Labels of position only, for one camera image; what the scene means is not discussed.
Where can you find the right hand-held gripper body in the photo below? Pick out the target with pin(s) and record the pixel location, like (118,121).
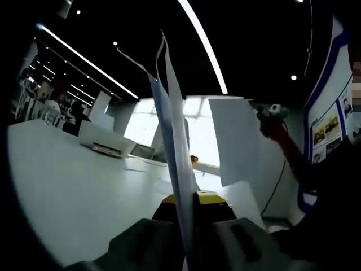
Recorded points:
(275,114)

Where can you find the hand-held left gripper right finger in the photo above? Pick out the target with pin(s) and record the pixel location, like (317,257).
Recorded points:
(220,211)

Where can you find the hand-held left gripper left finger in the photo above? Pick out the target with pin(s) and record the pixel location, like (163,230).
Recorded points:
(135,245)

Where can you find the single printing paper sheet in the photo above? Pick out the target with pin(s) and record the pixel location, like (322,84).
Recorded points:
(237,141)

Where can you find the gathered printing paper bundle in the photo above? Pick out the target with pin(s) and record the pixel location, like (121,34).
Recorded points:
(175,127)

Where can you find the orange plush toy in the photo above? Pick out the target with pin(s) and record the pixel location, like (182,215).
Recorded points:
(194,161)

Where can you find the long curved ceiling light strip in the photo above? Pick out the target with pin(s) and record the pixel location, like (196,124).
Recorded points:
(206,48)

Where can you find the grey mesh office chair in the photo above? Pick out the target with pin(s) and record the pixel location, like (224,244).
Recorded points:
(144,150)

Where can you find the white table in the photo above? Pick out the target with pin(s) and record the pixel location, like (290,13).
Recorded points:
(70,175)

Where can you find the white printer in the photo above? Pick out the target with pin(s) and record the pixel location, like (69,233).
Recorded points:
(107,139)

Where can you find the person in dark clothing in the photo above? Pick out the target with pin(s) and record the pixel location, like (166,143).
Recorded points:
(332,211)

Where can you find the clear glass cup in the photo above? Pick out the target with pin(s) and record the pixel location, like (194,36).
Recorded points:
(50,117)

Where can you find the thin ceiling light strip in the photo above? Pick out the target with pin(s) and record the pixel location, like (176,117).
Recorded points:
(90,65)

